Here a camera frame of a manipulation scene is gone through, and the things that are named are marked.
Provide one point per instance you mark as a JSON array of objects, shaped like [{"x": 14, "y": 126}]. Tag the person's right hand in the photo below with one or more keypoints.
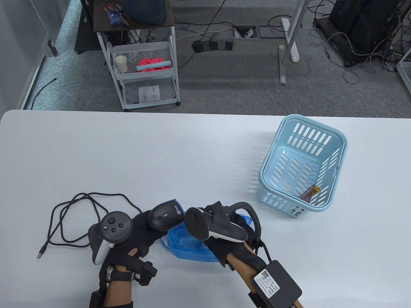
[{"x": 218, "y": 250}]

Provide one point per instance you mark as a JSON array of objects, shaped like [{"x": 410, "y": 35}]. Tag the person's left hand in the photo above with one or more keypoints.
[{"x": 143, "y": 237}]

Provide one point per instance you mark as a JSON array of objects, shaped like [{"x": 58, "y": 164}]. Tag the black blue barcode scanner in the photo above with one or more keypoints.
[{"x": 165, "y": 218}]

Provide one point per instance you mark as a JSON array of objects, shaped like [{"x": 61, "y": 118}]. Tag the blue plastic bag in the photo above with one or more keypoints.
[{"x": 186, "y": 248}]

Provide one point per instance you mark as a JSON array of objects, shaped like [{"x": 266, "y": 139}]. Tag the red ketchup package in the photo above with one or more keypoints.
[{"x": 308, "y": 194}]

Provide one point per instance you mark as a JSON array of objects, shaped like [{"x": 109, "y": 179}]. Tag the person's right forearm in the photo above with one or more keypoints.
[{"x": 244, "y": 274}]

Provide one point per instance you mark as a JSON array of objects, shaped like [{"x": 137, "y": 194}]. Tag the person's left forearm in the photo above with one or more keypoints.
[{"x": 118, "y": 293}]

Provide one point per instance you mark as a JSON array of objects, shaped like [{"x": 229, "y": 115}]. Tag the grey black hand controller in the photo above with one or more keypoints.
[
  {"x": 197, "y": 224},
  {"x": 115, "y": 227}
]

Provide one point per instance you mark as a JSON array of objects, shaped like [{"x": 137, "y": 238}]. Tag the light blue plastic basket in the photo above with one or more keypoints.
[{"x": 285, "y": 154}]

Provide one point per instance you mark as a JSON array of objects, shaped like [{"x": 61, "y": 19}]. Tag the printed paper sheet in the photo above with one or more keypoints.
[{"x": 149, "y": 93}]

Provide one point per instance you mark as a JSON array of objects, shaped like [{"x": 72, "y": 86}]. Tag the teal tube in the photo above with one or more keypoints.
[{"x": 154, "y": 65}]

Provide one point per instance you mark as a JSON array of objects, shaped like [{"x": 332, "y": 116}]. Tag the white paper cup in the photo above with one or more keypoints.
[{"x": 122, "y": 64}]

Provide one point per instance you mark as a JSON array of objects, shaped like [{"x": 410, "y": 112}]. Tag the pink cloth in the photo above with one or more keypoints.
[{"x": 149, "y": 62}]

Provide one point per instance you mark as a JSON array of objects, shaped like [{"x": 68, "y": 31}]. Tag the white utility cart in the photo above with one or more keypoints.
[{"x": 135, "y": 27}]

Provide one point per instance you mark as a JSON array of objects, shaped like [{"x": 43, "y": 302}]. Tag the black cabinet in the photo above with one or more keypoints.
[{"x": 85, "y": 32}]

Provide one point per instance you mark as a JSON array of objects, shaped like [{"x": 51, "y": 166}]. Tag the floor socket box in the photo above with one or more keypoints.
[{"x": 245, "y": 32}]

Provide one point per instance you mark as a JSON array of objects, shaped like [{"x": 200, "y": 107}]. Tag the dark blue fabric bag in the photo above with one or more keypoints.
[{"x": 144, "y": 11}]

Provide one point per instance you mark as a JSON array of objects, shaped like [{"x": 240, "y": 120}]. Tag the white desk leg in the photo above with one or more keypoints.
[{"x": 290, "y": 35}]

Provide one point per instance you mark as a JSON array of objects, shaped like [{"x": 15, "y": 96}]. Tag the black equipment pile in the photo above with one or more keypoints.
[{"x": 362, "y": 22}]

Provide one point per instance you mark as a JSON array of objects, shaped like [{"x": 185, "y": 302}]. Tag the grey metal rail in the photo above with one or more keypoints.
[{"x": 282, "y": 64}]

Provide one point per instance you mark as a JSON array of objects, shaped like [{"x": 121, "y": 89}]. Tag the white metal frame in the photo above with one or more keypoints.
[{"x": 404, "y": 69}]

